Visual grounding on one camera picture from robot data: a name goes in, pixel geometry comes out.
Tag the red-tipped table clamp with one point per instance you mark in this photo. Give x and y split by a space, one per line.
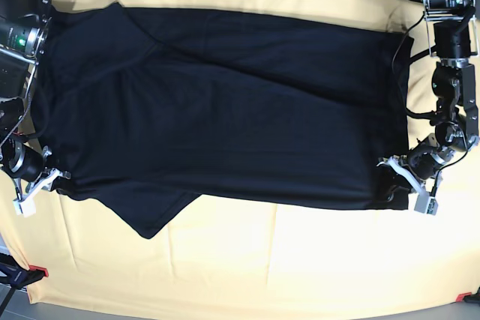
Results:
469 298
13 275

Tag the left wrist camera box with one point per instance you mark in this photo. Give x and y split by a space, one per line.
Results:
426 204

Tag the yellow table cloth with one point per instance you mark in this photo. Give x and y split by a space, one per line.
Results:
224 255

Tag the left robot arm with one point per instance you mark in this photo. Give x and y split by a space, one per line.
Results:
452 39

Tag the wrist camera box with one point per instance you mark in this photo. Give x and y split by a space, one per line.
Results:
26 208
426 204

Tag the dark navy T-shirt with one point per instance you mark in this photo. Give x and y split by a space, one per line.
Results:
148 109

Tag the right red-tipped table clamp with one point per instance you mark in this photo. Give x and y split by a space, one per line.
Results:
469 298

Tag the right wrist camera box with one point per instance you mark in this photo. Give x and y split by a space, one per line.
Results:
26 208

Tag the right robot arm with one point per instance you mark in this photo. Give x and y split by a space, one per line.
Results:
25 26

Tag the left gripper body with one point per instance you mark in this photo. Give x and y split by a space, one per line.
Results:
425 160

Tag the left red-tipped table clamp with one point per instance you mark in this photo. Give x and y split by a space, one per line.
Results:
13 275

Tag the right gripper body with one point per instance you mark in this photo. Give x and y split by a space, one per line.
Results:
21 161

